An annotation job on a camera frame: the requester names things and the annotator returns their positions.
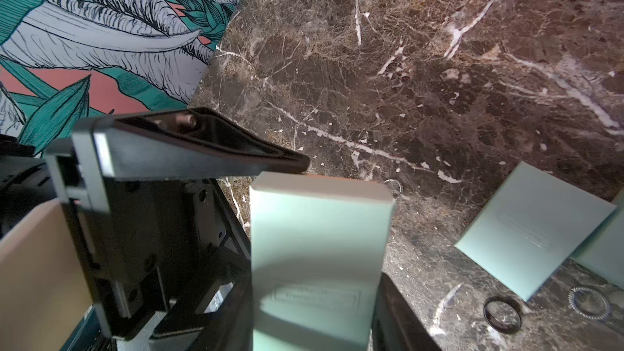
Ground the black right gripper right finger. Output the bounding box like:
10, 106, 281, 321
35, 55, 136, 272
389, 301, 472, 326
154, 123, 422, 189
371, 273, 441, 351

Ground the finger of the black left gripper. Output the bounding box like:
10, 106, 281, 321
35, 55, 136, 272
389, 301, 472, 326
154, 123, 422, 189
71, 107, 310, 180

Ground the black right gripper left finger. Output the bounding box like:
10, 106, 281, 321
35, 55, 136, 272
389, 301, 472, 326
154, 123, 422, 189
188, 276, 254, 350

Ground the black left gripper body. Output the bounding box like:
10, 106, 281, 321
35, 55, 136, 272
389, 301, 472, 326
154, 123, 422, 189
1, 135, 250, 350

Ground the silver band ring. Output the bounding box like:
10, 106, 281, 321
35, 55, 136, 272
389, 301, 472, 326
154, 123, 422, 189
482, 295, 523, 336

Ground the silver diamond ring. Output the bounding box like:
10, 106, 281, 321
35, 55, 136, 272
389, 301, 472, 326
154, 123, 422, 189
567, 286, 611, 322

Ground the mint green box lid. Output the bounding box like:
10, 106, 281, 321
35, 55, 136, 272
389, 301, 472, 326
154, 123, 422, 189
571, 190, 623, 289

